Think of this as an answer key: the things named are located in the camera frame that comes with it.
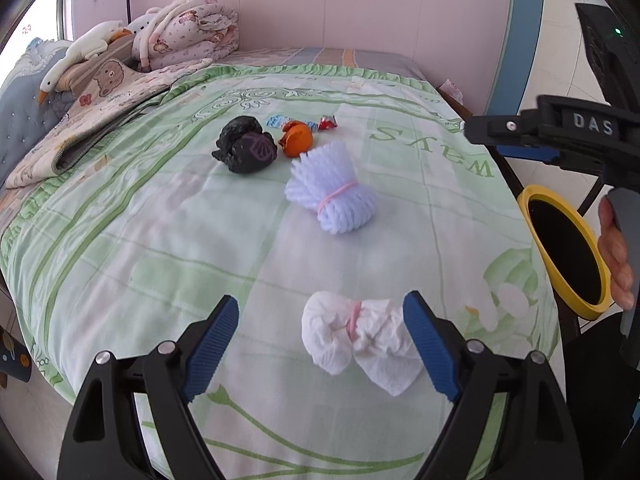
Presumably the white tissue bundle pink band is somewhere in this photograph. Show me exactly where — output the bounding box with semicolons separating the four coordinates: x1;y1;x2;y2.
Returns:
300;292;423;396

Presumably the black plastic bag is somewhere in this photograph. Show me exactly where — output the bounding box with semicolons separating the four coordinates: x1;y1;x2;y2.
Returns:
212;116;278;174

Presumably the orange peel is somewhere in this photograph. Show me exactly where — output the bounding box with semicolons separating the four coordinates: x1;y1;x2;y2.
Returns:
279;120;314;158

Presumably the blue white candy wrapper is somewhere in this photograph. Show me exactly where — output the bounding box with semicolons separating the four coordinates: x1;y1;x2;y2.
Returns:
266;115;304;131

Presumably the red candy wrapper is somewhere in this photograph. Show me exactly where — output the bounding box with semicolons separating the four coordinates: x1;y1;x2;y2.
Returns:
306;115;337;132

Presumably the yellow rimmed black trash bin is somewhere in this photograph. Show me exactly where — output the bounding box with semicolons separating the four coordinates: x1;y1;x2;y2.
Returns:
518;184;611;321

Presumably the person's right hand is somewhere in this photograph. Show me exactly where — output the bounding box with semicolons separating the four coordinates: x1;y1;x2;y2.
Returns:
598;196;636;311

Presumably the white wardrobe with blue edge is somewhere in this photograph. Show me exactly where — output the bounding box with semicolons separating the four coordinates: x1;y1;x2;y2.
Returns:
508;0;605;207

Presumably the cardboard box on floor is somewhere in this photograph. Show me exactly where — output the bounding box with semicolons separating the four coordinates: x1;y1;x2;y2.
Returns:
436;79;473;120

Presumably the green floral bed quilt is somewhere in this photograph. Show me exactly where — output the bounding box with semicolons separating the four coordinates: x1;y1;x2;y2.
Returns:
1;65;564;479

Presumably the striped bed sheet mattress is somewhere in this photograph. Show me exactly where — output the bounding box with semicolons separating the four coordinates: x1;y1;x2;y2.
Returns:
219;47;426;80

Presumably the small dark orange-rimmed wastebasket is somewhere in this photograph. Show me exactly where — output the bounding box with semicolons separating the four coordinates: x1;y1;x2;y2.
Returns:
0;327;32;382

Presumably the folded bear print blanket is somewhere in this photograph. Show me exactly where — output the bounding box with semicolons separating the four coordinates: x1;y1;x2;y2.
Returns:
4;58;213;188

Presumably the striped brown pillow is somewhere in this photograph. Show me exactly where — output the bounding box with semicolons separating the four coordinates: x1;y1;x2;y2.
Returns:
55;35;134;98

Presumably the blue tufted bed headboard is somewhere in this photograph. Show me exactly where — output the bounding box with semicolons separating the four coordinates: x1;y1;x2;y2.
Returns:
0;38;75;184

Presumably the folded pink floral comforter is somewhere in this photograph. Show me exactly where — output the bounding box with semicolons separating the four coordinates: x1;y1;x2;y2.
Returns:
131;0;240;72

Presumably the white bear plush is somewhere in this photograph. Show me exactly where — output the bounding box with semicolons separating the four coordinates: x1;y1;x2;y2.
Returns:
126;6;160;35

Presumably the white goose plush toy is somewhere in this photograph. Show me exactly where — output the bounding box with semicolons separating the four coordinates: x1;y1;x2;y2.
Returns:
36;21;130;104

